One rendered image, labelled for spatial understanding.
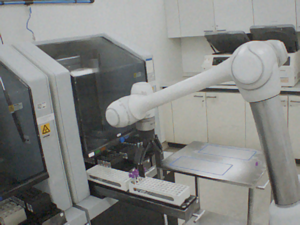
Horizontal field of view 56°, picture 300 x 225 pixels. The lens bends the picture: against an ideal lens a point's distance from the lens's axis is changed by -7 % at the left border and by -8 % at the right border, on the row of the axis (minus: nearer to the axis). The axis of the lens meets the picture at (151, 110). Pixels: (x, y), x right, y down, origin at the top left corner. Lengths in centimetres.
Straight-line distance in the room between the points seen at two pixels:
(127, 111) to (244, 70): 50
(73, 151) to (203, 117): 254
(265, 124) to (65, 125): 97
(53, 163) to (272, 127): 103
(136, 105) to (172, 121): 300
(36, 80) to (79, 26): 172
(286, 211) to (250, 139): 272
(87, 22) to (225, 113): 192
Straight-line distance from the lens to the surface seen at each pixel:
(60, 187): 159
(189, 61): 455
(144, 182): 153
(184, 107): 400
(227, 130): 381
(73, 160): 161
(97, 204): 168
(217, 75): 116
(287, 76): 345
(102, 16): 334
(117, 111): 116
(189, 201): 143
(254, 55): 88
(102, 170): 173
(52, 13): 291
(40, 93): 145
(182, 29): 417
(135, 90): 131
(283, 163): 101
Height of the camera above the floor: 156
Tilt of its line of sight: 14 degrees down
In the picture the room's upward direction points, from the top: 6 degrees counter-clockwise
